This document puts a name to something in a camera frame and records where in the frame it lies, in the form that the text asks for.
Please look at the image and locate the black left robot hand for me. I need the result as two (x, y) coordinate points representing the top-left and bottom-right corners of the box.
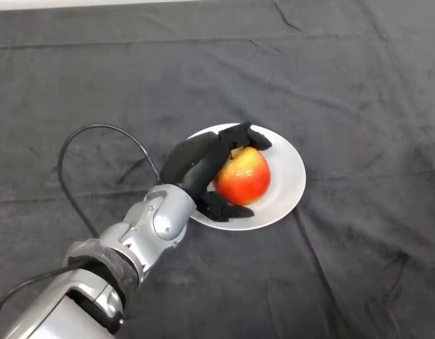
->
(159, 121), (273, 224)

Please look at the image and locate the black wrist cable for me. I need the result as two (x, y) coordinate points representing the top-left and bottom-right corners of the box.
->
(0, 123), (161, 339)

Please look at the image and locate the black velvet cloth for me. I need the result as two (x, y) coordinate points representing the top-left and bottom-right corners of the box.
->
(0, 0), (435, 339)

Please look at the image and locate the red yellow apple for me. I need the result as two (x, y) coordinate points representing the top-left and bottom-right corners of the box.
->
(213, 146), (272, 207)

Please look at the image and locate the round white plate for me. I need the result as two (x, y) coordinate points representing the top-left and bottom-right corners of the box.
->
(184, 122), (306, 232)

